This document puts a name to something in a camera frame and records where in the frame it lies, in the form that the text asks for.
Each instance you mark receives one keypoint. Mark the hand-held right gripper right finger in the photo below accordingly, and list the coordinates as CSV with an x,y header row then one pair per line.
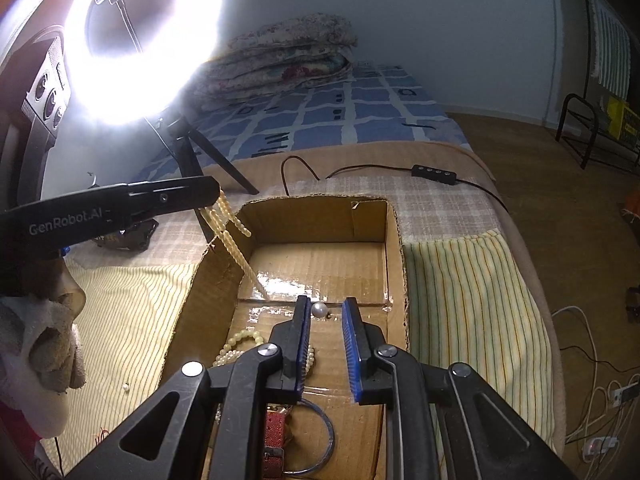
x,y
352,350

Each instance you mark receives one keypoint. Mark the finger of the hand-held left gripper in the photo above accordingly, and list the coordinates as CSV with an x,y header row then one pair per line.
x,y
175,184
170,201

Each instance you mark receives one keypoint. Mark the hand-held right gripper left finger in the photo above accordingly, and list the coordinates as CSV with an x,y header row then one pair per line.
x,y
302,350

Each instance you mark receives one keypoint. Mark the metal bangle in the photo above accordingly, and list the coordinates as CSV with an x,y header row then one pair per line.
x,y
327,425

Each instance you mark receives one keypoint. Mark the cardboard box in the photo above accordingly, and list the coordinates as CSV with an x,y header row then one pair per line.
x,y
320,260

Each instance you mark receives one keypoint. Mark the person's left hand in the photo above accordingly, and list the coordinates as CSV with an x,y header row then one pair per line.
x,y
45,350

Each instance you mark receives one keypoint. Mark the black tripod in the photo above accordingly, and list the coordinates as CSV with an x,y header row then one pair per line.
x,y
187,160

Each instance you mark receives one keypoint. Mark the black printed snack bag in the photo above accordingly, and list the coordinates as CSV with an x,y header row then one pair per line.
x,y
130,240

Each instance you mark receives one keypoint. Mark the yellow striped cloth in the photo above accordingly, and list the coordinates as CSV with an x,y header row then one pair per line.
x,y
460,310

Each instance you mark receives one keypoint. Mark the folded floral quilt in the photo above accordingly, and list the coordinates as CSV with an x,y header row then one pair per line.
x,y
280,60

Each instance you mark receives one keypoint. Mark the blue patterned bed sheet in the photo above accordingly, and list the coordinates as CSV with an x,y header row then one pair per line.
x,y
325,115

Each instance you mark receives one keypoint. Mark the beige plaid blanket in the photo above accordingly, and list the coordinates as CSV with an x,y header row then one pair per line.
x,y
440,205

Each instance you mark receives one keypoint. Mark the white charger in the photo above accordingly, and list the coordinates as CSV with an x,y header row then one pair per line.
x,y
600,445

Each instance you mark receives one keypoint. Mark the white power strip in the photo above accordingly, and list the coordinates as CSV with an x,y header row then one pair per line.
x,y
625,392

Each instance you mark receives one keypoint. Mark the black clothes rack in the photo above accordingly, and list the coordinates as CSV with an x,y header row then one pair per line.
x,y
570,110

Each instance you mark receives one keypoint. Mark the yellow box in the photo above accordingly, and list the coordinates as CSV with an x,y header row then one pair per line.
x,y
622,120

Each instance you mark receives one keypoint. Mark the green striped towel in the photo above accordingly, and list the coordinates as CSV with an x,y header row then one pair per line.
x,y
612,50

